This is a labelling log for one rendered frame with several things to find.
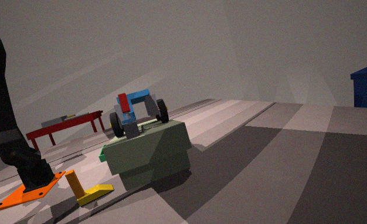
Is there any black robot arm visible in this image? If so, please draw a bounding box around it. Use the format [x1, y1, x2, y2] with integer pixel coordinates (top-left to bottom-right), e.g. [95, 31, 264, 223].
[0, 40, 55, 193]

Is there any green tray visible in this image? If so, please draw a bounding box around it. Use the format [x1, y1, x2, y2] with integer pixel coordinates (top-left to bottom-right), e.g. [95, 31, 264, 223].
[98, 149, 106, 162]

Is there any red-headed metal pin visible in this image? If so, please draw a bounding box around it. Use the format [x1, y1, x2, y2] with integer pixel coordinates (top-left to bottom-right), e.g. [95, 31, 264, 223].
[118, 93, 131, 120]

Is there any yellow block with orange post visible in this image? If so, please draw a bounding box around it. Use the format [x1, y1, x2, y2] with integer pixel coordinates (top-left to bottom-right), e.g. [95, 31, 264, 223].
[65, 170, 114, 207]

